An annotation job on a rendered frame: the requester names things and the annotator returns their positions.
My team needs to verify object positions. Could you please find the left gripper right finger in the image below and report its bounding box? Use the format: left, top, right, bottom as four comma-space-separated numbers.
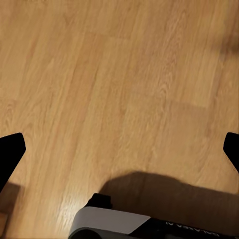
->
223, 132, 239, 173

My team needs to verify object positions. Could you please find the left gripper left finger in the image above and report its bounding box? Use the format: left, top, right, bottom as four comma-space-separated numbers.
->
0, 132, 26, 192

